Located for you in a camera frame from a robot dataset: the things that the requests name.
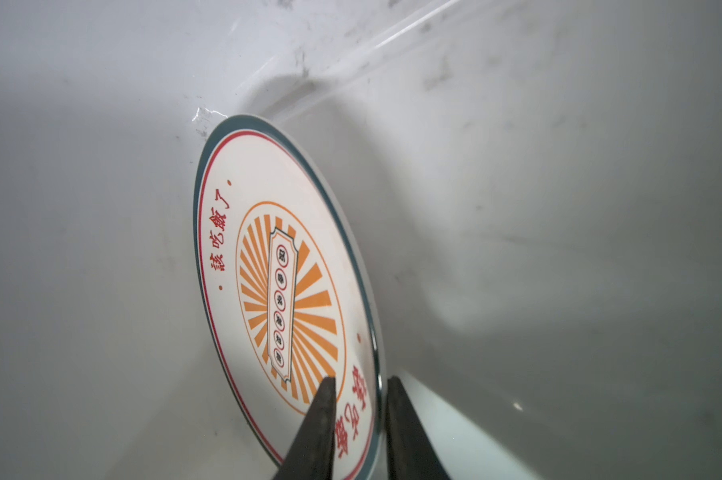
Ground white plastic bin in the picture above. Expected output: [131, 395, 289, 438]
[0, 1, 722, 479]

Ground white plate orange sunburst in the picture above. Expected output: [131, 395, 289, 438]
[193, 114, 384, 479]

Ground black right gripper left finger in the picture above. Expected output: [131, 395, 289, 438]
[273, 377, 336, 480]

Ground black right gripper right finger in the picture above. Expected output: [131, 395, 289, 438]
[385, 376, 450, 480]

